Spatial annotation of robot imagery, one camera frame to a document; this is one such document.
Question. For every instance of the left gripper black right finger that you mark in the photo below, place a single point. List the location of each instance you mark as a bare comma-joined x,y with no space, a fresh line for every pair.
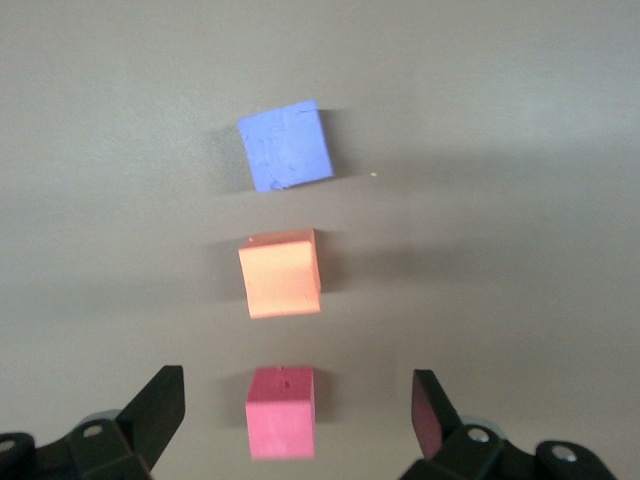
470,450

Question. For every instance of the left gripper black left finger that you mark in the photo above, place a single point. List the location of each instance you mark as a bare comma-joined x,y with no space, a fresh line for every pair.
150,415

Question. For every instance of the orange foam block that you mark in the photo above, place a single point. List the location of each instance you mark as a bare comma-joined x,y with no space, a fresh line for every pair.
280,280

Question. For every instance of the red foam block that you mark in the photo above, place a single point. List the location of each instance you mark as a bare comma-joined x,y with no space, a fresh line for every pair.
280,430

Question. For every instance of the purple foam block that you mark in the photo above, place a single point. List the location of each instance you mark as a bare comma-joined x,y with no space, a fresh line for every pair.
285,145

